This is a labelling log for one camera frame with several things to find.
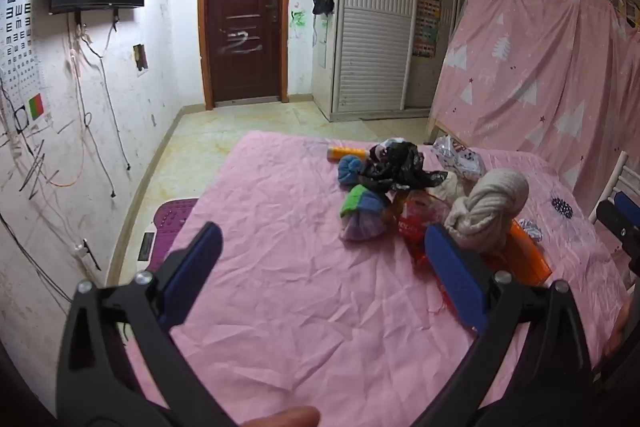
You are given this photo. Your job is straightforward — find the white eye chart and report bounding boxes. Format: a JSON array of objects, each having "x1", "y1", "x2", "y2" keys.
[{"x1": 0, "y1": 0, "x2": 56, "y2": 135}]

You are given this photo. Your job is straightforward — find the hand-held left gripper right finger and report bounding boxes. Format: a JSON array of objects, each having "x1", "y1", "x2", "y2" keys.
[{"x1": 415, "y1": 223, "x2": 597, "y2": 427}]

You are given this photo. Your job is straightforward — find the white metal rail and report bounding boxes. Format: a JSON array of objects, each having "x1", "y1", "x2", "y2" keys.
[{"x1": 590, "y1": 152, "x2": 632, "y2": 224}]

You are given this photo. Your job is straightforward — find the person's left hand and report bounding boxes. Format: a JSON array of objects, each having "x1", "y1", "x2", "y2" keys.
[{"x1": 239, "y1": 406, "x2": 321, "y2": 427}]

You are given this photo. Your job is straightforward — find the red snack wrapper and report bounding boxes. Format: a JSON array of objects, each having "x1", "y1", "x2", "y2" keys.
[{"x1": 395, "y1": 189, "x2": 451, "y2": 269}]

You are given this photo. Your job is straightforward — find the orange wall cable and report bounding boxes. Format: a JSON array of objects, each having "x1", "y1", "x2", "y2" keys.
[{"x1": 47, "y1": 49, "x2": 88, "y2": 188}]

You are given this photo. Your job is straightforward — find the silver patterned wrapper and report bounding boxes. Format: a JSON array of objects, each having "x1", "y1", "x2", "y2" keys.
[{"x1": 432, "y1": 136, "x2": 487, "y2": 180}]

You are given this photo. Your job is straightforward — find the orange bottle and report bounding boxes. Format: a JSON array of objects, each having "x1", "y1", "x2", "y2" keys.
[{"x1": 326, "y1": 146, "x2": 370, "y2": 162}]

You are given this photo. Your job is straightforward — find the colourful grid poster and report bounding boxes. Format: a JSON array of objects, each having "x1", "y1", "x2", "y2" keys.
[{"x1": 413, "y1": 0, "x2": 443, "y2": 59}]

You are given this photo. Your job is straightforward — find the black plastic bag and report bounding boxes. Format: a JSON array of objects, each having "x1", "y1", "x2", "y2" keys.
[{"x1": 361, "y1": 142, "x2": 448, "y2": 194}]

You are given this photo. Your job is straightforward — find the cream crumpled paper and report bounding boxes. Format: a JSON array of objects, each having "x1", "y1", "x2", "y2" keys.
[{"x1": 427, "y1": 172, "x2": 466, "y2": 204}]

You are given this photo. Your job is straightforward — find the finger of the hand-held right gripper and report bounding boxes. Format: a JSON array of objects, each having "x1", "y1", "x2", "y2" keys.
[{"x1": 596, "y1": 191, "x2": 640, "y2": 275}]

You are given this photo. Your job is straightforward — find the orange box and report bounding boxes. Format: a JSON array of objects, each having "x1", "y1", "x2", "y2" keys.
[{"x1": 480, "y1": 219, "x2": 553, "y2": 288}]

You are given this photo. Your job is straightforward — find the pink bed sheet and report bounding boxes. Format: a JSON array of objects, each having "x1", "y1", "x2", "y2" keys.
[{"x1": 120, "y1": 130, "x2": 632, "y2": 427}]

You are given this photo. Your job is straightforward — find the small silver wrapper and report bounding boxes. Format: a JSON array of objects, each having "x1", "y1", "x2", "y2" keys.
[{"x1": 517, "y1": 218, "x2": 543, "y2": 242}]

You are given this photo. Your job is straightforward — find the blue knitted ball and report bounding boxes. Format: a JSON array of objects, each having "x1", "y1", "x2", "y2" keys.
[{"x1": 338, "y1": 155, "x2": 371, "y2": 185}]

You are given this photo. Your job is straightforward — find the black wall cable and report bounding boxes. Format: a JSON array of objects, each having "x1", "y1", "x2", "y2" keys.
[{"x1": 75, "y1": 22, "x2": 132, "y2": 198}]

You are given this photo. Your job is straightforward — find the pink printed curtain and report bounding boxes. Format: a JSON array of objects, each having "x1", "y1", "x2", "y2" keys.
[{"x1": 430, "y1": 0, "x2": 640, "y2": 228}]

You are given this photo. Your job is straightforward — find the green blue sock ball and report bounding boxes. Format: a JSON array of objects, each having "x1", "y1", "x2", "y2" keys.
[{"x1": 341, "y1": 184, "x2": 391, "y2": 219}]

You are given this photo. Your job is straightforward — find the white slatted wardrobe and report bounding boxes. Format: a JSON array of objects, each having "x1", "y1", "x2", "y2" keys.
[{"x1": 312, "y1": 0, "x2": 511, "y2": 122}]

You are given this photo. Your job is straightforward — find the purple cloth ball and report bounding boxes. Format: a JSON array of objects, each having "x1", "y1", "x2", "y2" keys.
[{"x1": 339, "y1": 207, "x2": 388, "y2": 242}]

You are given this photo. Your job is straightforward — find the cream knotted knit cloth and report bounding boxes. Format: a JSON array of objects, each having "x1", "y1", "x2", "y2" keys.
[{"x1": 444, "y1": 168, "x2": 530, "y2": 253}]

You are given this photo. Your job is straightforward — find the dark brown door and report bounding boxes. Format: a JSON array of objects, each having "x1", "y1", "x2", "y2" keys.
[{"x1": 198, "y1": 0, "x2": 293, "y2": 110}]

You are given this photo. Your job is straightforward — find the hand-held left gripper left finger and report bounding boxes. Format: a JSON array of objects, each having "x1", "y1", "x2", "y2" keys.
[{"x1": 56, "y1": 222, "x2": 236, "y2": 427}]

